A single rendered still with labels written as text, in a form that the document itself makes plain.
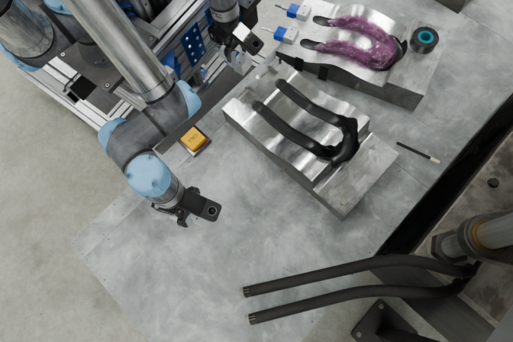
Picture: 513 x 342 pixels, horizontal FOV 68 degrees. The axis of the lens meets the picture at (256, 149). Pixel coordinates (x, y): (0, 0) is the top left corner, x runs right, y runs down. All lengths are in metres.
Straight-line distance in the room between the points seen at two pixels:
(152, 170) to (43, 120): 1.91
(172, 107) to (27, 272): 1.71
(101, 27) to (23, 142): 1.92
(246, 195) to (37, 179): 1.52
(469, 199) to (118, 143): 1.02
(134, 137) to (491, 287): 1.04
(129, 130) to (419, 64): 0.91
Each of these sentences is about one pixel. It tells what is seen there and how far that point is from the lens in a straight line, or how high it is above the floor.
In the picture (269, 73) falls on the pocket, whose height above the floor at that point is 0.86.
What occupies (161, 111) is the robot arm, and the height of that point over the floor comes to 1.29.
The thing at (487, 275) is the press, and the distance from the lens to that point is 1.32.
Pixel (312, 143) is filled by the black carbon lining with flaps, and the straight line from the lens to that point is 1.14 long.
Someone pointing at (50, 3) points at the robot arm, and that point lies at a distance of 1.11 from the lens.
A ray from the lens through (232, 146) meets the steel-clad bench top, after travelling 1.27.
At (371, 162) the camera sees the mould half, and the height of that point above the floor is 0.86.
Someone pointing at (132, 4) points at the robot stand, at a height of 1.00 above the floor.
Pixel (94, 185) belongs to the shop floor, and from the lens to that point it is 2.30.
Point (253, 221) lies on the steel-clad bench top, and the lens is 1.19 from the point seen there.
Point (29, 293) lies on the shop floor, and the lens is 2.36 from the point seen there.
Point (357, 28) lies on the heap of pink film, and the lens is 1.36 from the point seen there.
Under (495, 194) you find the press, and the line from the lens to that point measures 1.38.
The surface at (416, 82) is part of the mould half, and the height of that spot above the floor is 0.91.
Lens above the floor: 1.97
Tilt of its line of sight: 69 degrees down
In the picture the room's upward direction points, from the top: 12 degrees counter-clockwise
